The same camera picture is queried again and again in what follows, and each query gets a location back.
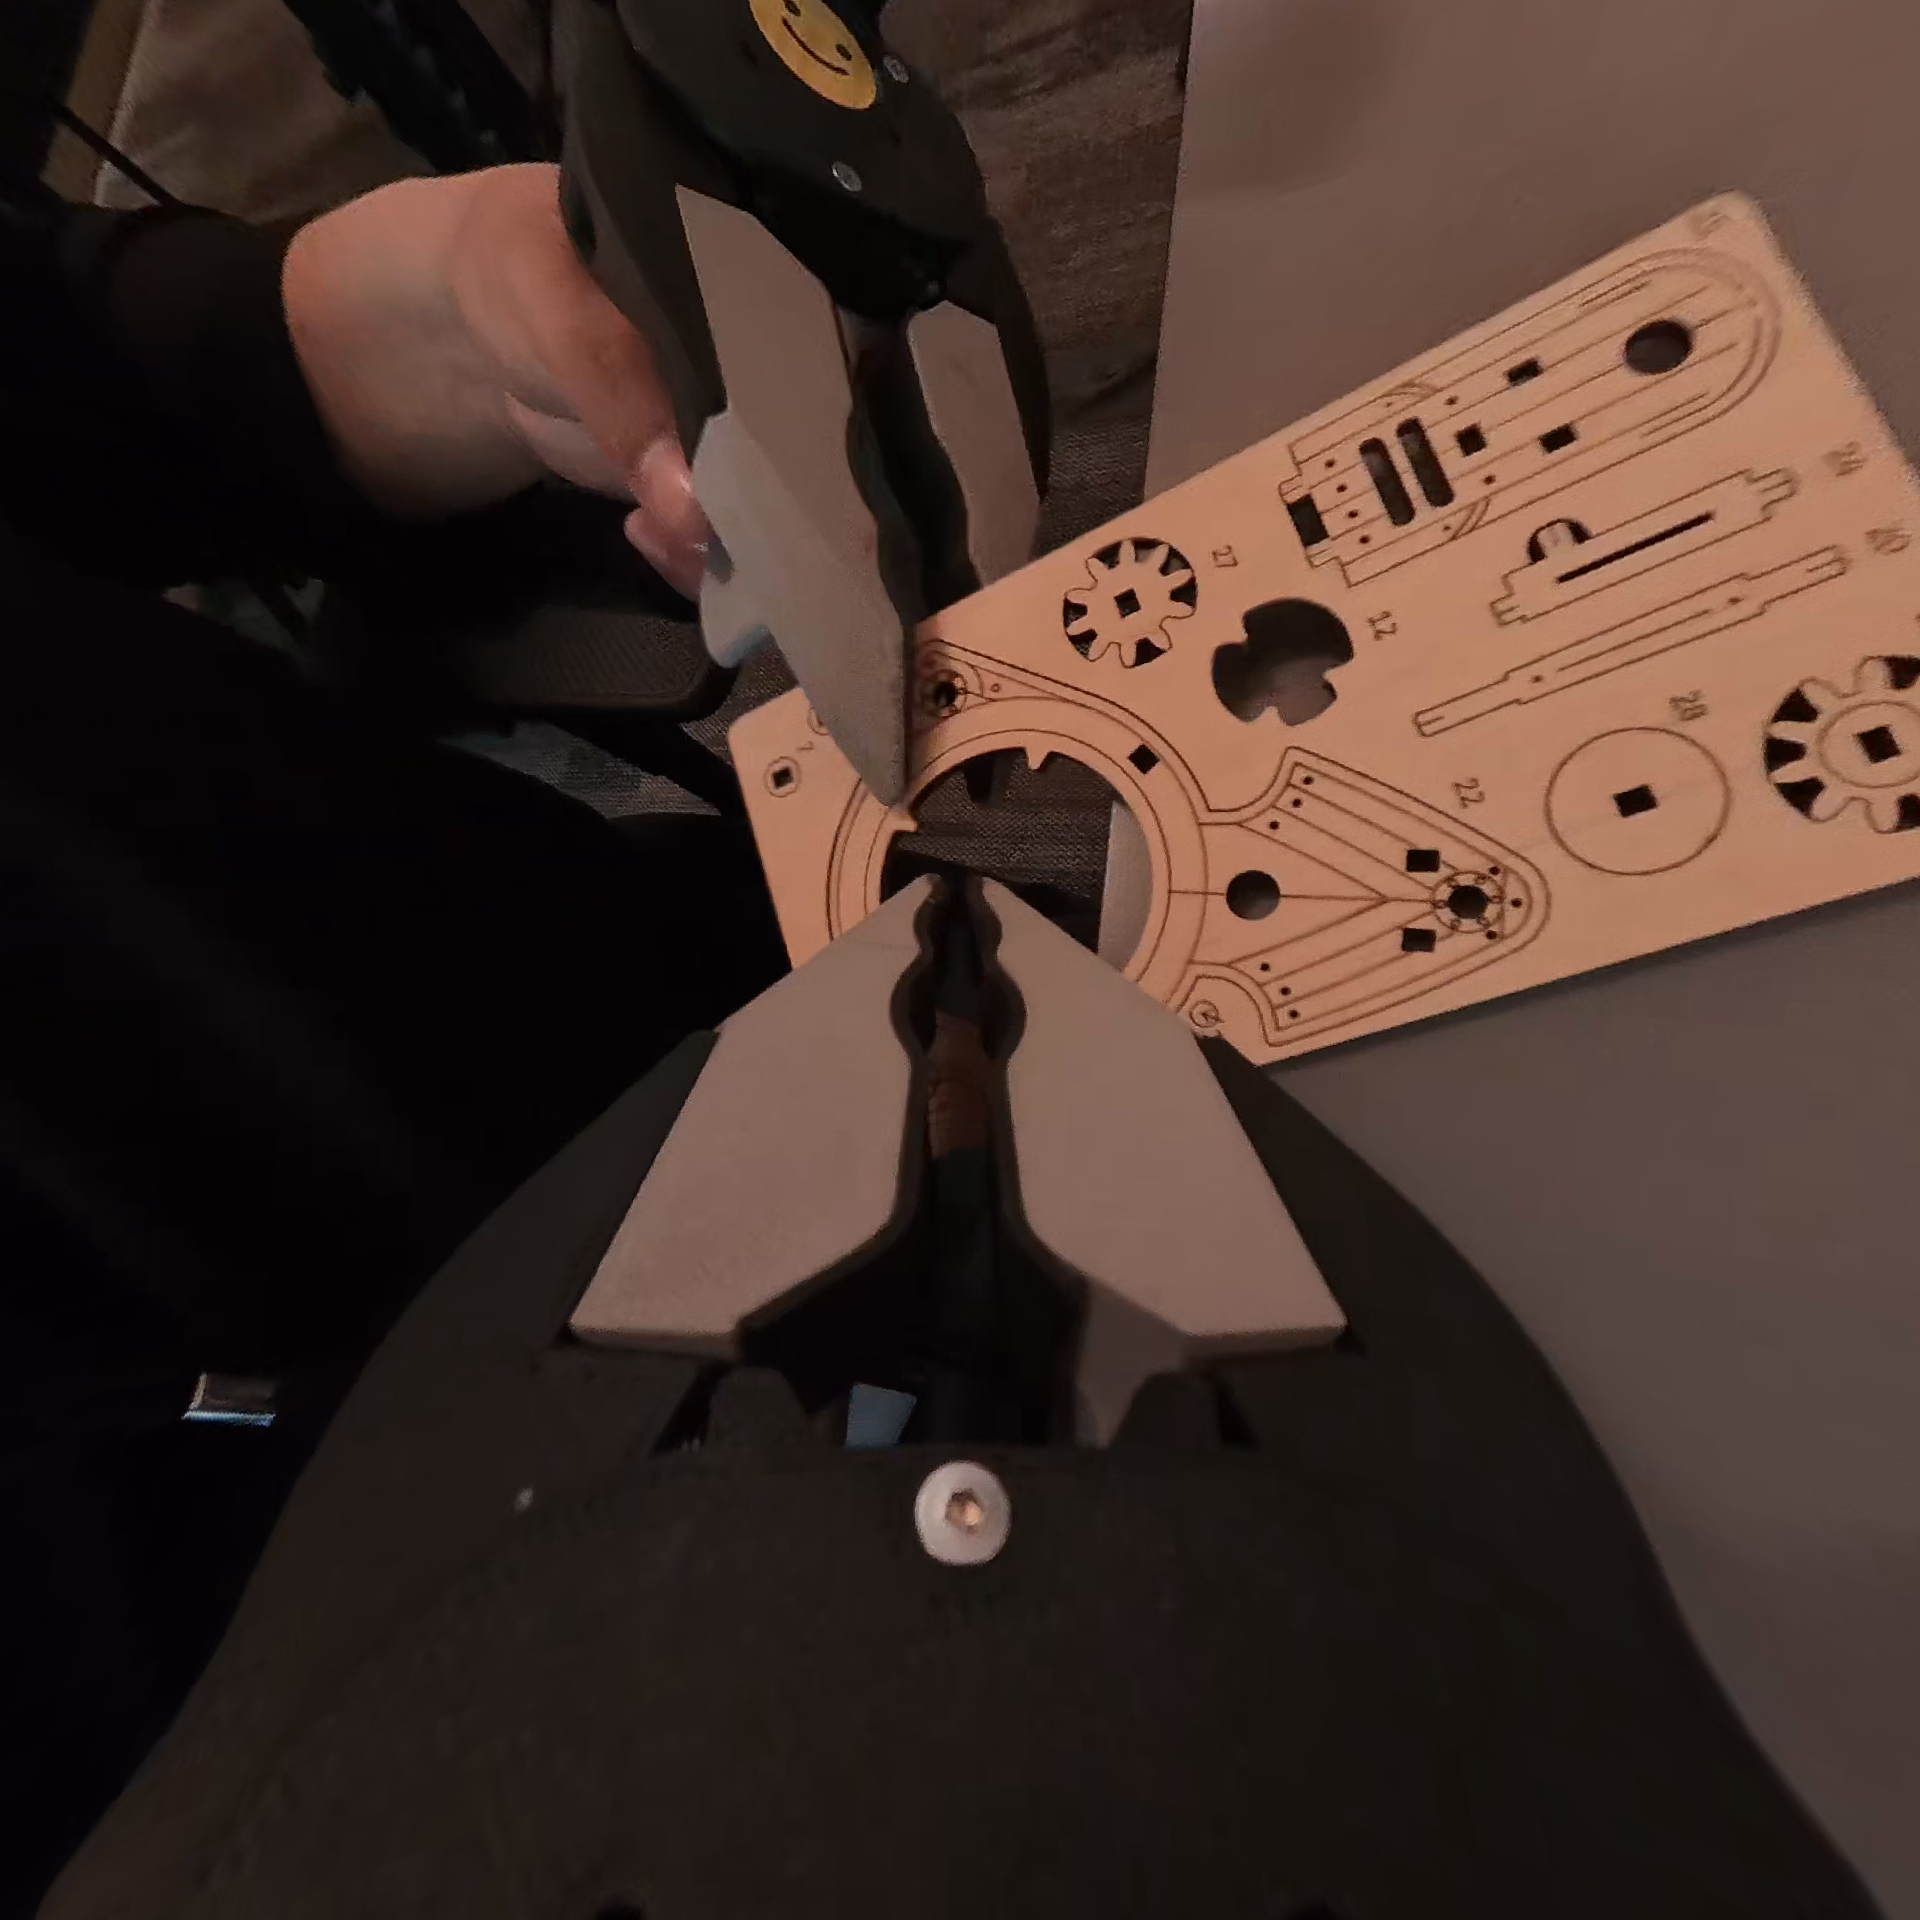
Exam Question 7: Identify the laser-cut wooden parts sheet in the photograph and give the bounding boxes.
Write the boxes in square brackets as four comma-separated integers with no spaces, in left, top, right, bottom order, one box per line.
[727,191,1920,1070]

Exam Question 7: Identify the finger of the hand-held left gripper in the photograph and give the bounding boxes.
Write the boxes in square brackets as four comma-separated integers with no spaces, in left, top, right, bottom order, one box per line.
[895,307,1046,602]
[675,183,923,800]

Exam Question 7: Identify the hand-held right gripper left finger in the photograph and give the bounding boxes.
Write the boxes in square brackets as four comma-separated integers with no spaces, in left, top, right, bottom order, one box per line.
[570,873,944,1362]

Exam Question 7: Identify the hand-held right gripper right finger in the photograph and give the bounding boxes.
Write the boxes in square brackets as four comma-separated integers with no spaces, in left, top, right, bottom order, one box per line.
[966,873,1348,1449]

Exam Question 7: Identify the black chair armrest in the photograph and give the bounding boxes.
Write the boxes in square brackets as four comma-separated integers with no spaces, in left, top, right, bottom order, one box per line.
[434,600,735,722]

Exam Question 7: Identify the person's left forearm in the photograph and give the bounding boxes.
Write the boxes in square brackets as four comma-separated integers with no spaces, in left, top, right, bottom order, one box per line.
[0,195,338,602]

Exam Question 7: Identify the person's left hand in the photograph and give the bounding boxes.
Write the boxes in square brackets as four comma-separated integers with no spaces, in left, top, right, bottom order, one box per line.
[280,162,711,607]

